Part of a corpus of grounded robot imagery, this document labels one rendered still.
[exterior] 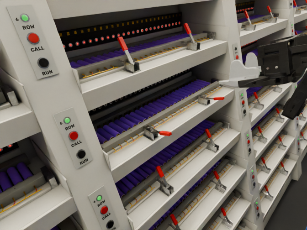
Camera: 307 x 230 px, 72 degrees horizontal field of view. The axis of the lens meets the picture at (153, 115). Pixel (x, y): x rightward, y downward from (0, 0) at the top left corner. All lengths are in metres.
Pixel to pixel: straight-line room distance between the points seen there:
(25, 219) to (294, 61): 0.59
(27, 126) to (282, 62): 0.48
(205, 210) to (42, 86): 0.70
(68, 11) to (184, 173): 0.57
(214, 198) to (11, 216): 0.69
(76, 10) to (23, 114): 0.23
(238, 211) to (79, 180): 0.83
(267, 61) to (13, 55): 0.46
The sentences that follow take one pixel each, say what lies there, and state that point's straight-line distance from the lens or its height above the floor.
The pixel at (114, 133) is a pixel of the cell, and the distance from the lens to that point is 0.60.
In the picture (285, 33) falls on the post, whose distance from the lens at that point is 1.55.
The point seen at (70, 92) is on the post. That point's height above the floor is 1.13.
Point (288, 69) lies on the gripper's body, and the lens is 0.47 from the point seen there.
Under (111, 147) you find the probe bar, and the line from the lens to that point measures 0.56.
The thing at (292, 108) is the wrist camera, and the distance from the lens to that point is 0.51.
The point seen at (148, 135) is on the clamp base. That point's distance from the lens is 0.60.
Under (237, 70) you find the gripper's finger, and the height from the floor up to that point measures 1.08.
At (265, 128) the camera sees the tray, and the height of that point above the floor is 0.58.
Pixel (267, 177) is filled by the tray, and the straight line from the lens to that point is 1.35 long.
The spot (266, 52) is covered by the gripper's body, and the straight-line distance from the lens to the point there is 0.49.
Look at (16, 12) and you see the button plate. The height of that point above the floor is 1.28.
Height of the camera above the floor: 1.17
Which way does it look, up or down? 17 degrees down
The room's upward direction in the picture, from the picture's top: 15 degrees counter-clockwise
